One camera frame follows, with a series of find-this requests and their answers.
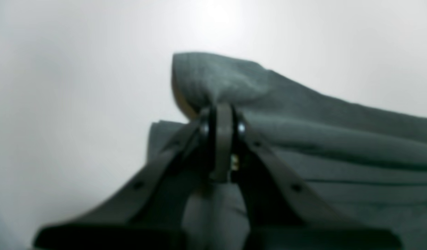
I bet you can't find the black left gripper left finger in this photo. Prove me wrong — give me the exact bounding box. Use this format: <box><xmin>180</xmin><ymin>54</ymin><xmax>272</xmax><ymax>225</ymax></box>
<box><xmin>34</xmin><ymin>108</ymin><xmax>214</xmax><ymax>250</ymax></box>

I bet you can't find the dark grey t-shirt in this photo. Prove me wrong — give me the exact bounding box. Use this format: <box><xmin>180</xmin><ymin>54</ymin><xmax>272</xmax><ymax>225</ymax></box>
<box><xmin>146</xmin><ymin>51</ymin><xmax>427</xmax><ymax>250</ymax></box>

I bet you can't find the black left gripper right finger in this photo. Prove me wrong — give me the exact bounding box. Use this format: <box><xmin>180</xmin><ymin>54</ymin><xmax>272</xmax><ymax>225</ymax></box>
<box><xmin>216</xmin><ymin>104</ymin><xmax>401</xmax><ymax>250</ymax></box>

